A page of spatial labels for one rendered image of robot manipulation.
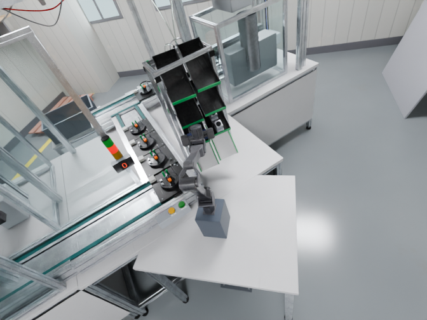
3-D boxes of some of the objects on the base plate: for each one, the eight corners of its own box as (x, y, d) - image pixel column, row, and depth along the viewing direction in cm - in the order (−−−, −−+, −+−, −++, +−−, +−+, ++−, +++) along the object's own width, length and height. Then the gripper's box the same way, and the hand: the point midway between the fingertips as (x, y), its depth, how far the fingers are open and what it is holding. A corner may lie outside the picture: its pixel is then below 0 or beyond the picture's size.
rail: (208, 194, 161) (204, 185, 153) (81, 273, 142) (69, 267, 134) (204, 189, 165) (200, 179, 157) (80, 266, 146) (68, 259, 138)
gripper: (183, 152, 129) (182, 140, 142) (217, 142, 130) (212, 132, 143) (180, 141, 126) (179, 131, 139) (215, 132, 127) (210, 122, 140)
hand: (196, 134), depth 138 cm, fingers closed on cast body, 4 cm apart
